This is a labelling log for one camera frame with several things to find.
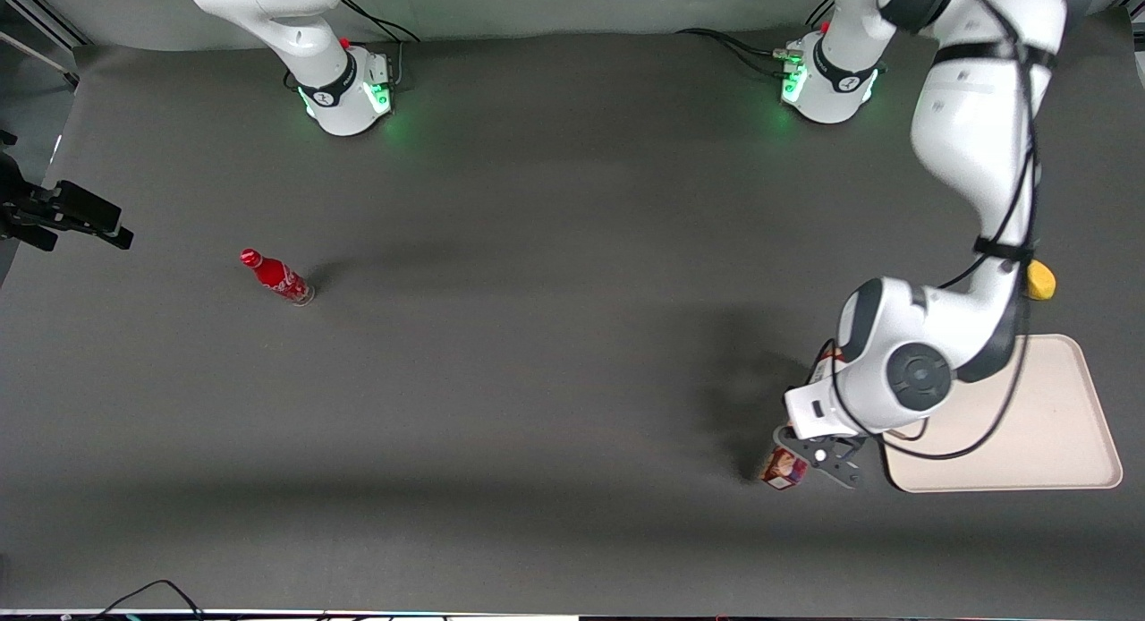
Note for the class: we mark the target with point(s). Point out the yellow lemon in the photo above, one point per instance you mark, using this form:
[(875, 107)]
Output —
[(1041, 283)]

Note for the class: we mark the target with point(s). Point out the red cookie box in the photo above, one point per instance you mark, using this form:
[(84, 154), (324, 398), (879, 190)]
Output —
[(784, 469)]

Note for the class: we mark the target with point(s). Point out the aluminium frame rail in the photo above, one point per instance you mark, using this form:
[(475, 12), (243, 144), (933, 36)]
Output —
[(40, 17)]

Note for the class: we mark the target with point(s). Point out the red cola bottle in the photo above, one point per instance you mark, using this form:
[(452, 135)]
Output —
[(277, 277)]

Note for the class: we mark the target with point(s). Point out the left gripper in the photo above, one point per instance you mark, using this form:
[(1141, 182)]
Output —
[(786, 431)]

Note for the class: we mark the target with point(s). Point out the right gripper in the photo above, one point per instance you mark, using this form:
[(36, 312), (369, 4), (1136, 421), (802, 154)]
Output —
[(36, 208)]

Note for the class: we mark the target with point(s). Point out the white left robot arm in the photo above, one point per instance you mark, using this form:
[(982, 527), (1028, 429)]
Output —
[(966, 138)]

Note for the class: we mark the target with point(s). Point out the cream plastic tray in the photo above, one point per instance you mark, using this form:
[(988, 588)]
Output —
[(1055, 424)]

